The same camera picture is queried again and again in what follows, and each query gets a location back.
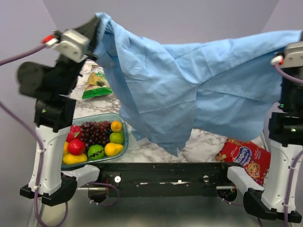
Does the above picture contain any aluminium rail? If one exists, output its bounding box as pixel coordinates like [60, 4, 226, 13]
[77, 187, 107, 191]

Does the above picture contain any green apple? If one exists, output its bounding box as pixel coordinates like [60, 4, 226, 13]
[109, 132, 124, 145]

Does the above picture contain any yellow lemon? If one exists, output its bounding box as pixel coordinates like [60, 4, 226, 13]
[63, 142, 69, 156]

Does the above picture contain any purple cable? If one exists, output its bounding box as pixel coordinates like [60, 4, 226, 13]
[0, 44, 120, 227]
[221, 61, 303, 227]

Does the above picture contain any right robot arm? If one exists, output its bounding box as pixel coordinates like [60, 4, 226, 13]
[218, 39, 303, 226]

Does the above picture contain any teal plastic fruit bowl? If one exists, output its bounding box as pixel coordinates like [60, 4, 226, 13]
[61, 113, 128, 170]

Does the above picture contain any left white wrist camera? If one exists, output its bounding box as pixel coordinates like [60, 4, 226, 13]
[42, 29, 90, 63]

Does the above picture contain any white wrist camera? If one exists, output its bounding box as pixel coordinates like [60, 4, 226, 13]
[270, 41, 303, 68]
[42, 29, 90, 63]

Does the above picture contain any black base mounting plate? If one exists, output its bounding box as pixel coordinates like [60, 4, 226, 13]
[88, 162, 240, 197]

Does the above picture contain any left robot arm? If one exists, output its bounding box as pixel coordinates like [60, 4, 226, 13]
[17, 17, 105, 206]

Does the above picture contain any red cookie bag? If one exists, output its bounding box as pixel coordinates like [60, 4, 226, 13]
[216, 139, 271, 186]

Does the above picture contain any yellow pear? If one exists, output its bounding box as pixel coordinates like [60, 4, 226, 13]
[104, 143, 124, 157]

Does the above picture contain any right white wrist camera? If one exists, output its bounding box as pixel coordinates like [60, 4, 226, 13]
[270, 41, 303, 68]

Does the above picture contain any dark purple grape bunch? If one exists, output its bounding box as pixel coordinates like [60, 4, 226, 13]
[80, 121, 112, 151]

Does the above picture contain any red dragon fruit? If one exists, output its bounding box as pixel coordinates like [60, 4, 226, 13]
[66, 125, 82, 142]

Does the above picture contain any yellow mango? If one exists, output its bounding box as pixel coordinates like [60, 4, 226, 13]
[62, 153, 88, 165]

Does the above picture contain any green chips bag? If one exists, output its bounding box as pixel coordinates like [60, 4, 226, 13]
[82, 64, 113, 99]

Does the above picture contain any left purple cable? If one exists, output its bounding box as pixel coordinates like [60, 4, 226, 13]
[0, 44, 120, 227]

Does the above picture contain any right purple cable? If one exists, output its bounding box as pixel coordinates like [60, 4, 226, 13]
[221, 61, 303, 227]

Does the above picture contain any red apple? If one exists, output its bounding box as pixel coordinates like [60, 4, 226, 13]
[67, 139, 86, 156]

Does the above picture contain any small orange fruit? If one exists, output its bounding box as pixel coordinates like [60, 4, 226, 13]
[110, 121, 123, 132]

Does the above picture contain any blue short-sleeved shirt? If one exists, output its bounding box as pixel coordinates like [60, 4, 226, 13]
[94, 13, 302, 155]

